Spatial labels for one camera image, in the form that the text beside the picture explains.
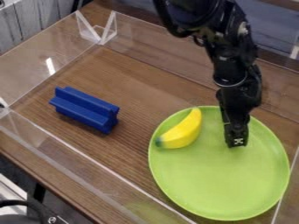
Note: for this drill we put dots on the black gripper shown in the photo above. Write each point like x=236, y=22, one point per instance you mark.
x=236, y=101

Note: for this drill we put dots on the blue ridged block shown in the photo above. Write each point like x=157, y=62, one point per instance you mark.
x=85, y=108

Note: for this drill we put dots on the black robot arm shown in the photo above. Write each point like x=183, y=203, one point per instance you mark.
x=217, y=26

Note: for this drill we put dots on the green round plate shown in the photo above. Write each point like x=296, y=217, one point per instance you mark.
x=220, y=183

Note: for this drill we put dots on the yellow banana-shaped toy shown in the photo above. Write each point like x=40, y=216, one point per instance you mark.
x=180, y=135

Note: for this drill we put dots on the black device with knob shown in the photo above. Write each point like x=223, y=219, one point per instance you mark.
x=60, y=215

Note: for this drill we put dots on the clear acrylic barrier wall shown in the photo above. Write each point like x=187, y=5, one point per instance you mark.
x=127, y=62

